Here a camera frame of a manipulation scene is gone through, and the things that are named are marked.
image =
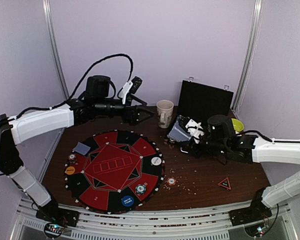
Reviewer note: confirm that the right aluminium frame post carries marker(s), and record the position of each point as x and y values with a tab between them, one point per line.
247	64

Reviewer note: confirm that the green white chip stack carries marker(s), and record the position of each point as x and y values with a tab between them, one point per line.
140	189

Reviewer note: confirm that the black poker chip case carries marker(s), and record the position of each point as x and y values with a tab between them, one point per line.
199	102

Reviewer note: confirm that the cream ceramic mug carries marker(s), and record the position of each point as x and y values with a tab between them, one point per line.
164	112

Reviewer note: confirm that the blue small blind button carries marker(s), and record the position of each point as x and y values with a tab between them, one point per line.
127	201

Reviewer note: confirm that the green plastic bowl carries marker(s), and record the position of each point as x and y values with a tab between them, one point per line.
237	125

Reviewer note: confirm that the grey playing card deck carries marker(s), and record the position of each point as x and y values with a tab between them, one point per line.
177	134

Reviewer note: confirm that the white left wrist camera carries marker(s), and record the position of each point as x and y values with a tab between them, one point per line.
130	87

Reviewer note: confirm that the black red triangular token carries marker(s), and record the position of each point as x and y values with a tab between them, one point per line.
225	183

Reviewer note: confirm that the white dealer button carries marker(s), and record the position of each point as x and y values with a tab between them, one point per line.
156	161

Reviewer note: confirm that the grey dealt playing cards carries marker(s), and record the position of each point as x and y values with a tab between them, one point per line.
81	148

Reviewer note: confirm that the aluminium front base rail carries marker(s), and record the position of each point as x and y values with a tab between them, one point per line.
206	223

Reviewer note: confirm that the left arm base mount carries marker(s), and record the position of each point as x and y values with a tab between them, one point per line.
51	212

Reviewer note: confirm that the orange big blind button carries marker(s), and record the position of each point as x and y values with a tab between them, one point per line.
70	170

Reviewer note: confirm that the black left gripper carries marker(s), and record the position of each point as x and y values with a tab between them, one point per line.
126	117

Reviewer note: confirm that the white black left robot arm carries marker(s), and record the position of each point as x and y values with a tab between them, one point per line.
29	127

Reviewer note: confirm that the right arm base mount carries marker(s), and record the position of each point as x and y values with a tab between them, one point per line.
249	214

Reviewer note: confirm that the red white chip stack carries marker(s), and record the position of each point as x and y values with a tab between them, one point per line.
72	158

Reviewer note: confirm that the orange white chip stack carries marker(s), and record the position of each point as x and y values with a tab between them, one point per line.
171	181

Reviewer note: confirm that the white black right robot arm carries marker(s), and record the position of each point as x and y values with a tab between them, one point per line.
254	147

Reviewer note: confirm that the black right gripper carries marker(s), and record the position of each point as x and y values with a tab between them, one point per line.
190	144

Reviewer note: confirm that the round red black poker mat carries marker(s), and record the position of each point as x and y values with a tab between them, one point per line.
117	162

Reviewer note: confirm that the aluminium corner frame post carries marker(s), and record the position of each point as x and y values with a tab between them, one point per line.
53	43

